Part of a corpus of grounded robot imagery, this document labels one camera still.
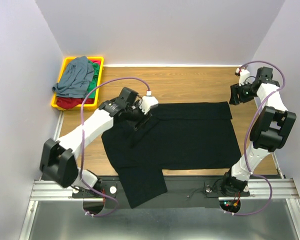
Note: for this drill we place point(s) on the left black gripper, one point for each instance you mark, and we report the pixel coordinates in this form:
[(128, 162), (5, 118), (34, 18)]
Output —
[(140, 121)]

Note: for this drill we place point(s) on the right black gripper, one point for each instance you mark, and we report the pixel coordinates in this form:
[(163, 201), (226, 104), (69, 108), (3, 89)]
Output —
[(233, 98)]

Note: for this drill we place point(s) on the black t shirt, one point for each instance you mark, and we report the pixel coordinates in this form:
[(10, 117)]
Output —
[(177, 136)]

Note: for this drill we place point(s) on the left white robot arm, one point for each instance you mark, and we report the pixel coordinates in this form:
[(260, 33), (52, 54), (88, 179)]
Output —
[(59, 157)]

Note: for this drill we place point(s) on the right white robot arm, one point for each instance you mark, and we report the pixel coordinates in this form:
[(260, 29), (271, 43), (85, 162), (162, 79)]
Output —
[(268, 131)]

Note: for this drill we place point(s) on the yellow plastic bin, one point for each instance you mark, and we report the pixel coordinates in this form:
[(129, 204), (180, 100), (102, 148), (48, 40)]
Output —
[(76, 83)]

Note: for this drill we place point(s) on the green t shirt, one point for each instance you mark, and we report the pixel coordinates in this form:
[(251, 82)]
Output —
[(91, 77)]

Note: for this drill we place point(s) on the grey blue t shirt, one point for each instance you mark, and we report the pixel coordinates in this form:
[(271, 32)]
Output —
[(75, 79)]

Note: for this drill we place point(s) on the red t shirt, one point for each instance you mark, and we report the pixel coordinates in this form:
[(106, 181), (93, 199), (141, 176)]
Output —
[(68, 103)]

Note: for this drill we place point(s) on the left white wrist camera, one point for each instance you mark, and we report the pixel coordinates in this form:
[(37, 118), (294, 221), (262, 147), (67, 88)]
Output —
[(148, 102)]

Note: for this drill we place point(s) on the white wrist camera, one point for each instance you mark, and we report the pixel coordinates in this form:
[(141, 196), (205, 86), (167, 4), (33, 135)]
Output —
[(148, 102), (243, 74)]

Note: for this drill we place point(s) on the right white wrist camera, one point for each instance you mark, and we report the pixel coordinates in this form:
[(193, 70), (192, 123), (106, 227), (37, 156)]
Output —
[(243, 74)]

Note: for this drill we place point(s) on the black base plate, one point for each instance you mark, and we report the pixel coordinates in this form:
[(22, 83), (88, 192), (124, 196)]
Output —
[(182, 192)]

